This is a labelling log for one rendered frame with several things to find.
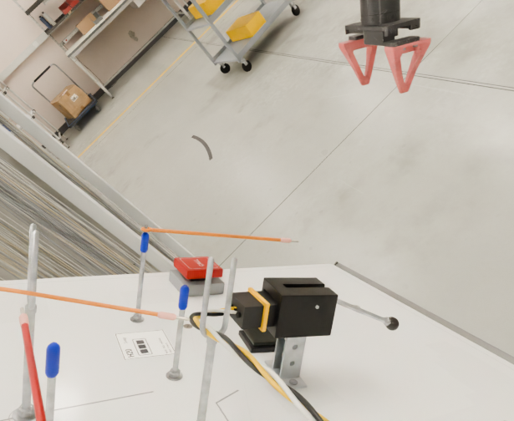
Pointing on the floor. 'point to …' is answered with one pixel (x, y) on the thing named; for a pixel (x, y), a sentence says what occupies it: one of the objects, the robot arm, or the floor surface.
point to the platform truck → (81, 112)
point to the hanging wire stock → (50, 205)
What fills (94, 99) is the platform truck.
